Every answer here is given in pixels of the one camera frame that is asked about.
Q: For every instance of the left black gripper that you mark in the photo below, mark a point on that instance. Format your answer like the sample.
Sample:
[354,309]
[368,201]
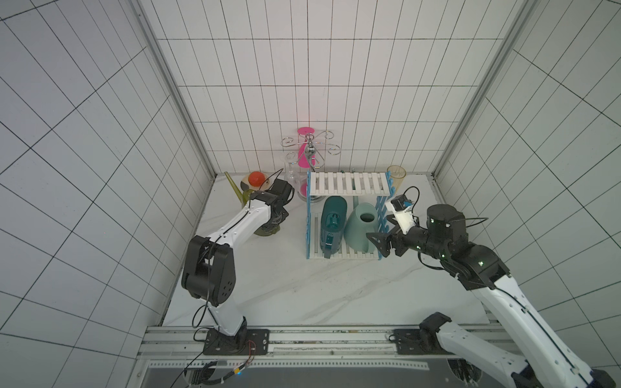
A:
[284,215]

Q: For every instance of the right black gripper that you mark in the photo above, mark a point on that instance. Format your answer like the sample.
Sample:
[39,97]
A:
[394,241]

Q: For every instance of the yellow transparent cup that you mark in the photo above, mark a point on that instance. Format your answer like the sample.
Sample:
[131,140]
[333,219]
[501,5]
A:
[397,174]

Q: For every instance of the clear wine glass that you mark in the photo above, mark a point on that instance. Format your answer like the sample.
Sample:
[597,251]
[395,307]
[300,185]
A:
[290,169]

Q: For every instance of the pink hanging cup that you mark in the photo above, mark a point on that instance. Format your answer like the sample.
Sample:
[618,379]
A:
[307,150]

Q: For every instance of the white blue slatted shelf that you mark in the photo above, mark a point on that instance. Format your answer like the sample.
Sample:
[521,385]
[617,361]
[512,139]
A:
[356,187]

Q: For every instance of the mint green watering can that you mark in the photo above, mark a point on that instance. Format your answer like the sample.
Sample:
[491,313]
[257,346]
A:
[363,220]

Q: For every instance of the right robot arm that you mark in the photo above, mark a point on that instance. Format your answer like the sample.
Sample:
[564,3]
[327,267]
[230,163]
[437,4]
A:
[544,361]

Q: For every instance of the red ball on plate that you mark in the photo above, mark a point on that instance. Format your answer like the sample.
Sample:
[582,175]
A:
[256,179]

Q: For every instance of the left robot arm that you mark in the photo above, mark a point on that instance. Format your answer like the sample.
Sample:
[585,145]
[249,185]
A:
[209,270]

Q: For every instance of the small patterned plate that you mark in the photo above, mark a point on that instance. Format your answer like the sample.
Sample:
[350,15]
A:
[246,185]

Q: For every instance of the aluminium mounting rail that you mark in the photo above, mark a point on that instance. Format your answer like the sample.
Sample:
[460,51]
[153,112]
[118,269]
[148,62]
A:
[296,346]

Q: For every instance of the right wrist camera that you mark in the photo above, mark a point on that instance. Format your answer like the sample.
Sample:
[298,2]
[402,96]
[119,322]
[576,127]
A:
[400,213]

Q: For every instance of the olive green watering can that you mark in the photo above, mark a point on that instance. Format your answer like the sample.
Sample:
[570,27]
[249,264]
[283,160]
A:
[244,197]

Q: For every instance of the dark teal watering can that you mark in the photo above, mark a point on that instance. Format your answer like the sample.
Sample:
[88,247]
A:
[332,224]

